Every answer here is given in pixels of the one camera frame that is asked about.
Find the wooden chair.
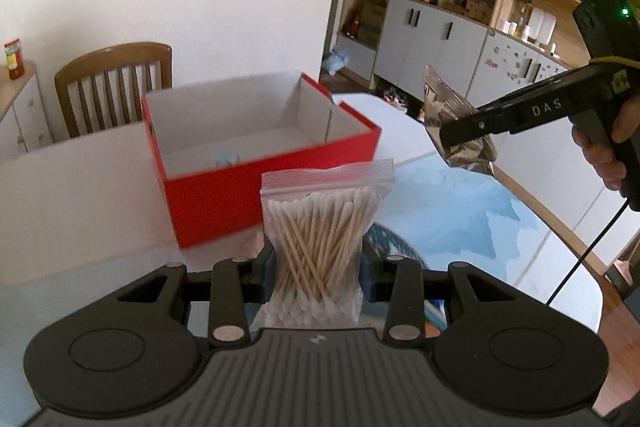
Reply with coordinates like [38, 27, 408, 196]
[54, 41, 172, 139]

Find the red sauce jar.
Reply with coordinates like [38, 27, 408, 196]
[4, 39, 25, 80]

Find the red cardboard box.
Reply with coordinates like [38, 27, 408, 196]
[141, 72, 381, 249]

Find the bag of cotton swabs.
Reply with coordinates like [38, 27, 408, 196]
[252, 159, 395, 331]

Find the white side cabinet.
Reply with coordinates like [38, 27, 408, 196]
[0, 61, 53, 161]

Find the person's right hand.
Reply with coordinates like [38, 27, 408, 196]
[572, 94, 640, 191]

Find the blue patterned table mat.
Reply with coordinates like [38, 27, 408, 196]
[364, 150, 561, 338]

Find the silver foil snack packet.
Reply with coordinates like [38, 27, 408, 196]
[423, 65, 498, 176]

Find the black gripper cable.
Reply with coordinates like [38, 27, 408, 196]
[544, 198, 629, 308]

